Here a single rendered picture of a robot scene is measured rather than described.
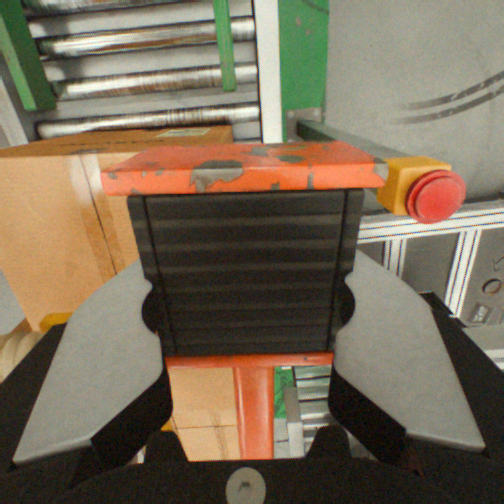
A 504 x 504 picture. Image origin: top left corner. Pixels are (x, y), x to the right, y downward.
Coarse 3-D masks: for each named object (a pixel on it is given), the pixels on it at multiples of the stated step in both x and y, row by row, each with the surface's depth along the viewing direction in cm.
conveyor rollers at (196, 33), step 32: (32, 0) 65; (64, 0) 65; (96, 0) 65; (128, 0) 66; (160, 0) 66; (96, 32) 68; (128, 32) 68; (160, 32) 68; (192, 32) 68; (64, 96) 74; (96, 96) 75; (64, 128) 77; (96, 128) 77; (128, 128) 78; (160, 128) 78
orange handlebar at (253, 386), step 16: (240, 368) 14; (256, 368) 14; (272, 368) 15; (240, 384) 15; (256, 384) 15; (272, 384) 15; (240, 400) 16; (256, 400) 15; (272, 400) 16; (240, 416) 16; (256, 416) 16; (272, 416) 16; (240, 432) 17; (256, 432) 17; (272, 432) 17; (240, 448) 18; (256, 448) 18; (272, 448) 18
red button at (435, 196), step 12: (420, 180) 36; (432, 180) 35; (444, 180) 35; (456, 180) 35; (408, 192) 37; (420, 192) 36; (432, 192) 36; (444, 192) 36; (456, 192) 36; (408, 204) 37; (420, 204) 36; (432, 204) 36; (444, 204) 36; (456, 204) 36; (420, 216) 37; (432, 216) 37; (444, 216) 37
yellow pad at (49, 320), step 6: (72, 312) 30; (48, 318) 29; (54, 318) 29; (60, 318) 29; (66, 318) 29; (42, 324) 29; (48, 324) 29; (54, 324) 29; (42, 330) 29; (168, 426) 38
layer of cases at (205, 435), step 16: (176, 416) 136; (192, 416) 136; (208, 416) 136; (224, 416) 136; (176, 432) 141; (192, 432) 142; (208, 432) 142; (224, 432) 142; (192, 448) 148; (208, 448) 148; (224, 448) 148
